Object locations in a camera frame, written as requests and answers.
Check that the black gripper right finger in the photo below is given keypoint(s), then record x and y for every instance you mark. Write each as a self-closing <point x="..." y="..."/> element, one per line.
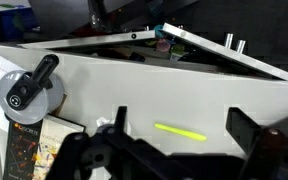
<point x="274" y="156"/>

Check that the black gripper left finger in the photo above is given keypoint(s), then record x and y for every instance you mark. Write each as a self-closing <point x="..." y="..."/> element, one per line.
<point x="94" y="156"/>

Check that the yellow marker pen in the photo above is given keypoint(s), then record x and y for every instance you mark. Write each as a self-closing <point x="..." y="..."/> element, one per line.
<point x="180" y="132"/>

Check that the silver metal post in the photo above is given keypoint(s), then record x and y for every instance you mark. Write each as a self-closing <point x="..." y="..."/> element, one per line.
<point x="240" y="46"/>
<point x="228" y="40"/>

